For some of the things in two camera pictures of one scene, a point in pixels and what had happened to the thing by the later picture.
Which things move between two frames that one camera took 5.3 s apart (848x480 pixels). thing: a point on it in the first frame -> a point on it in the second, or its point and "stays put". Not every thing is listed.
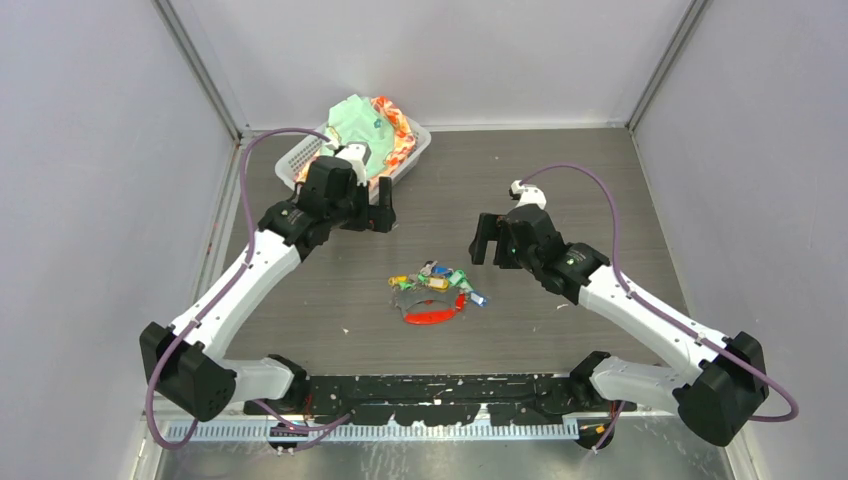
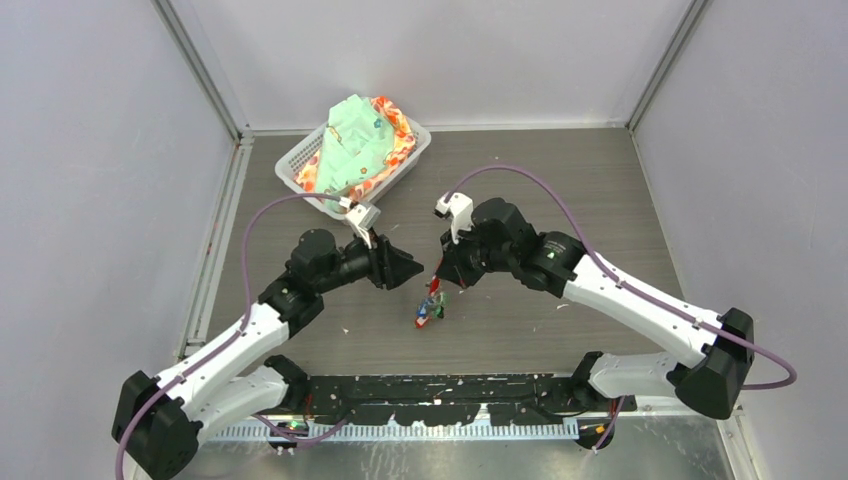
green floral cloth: [355, 119] stays put
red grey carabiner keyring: [402, 298] -> [434, 285]
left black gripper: [365, 220] -> [390, 266]
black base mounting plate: [443, 400] stays put
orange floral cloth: [404, 139] stays put
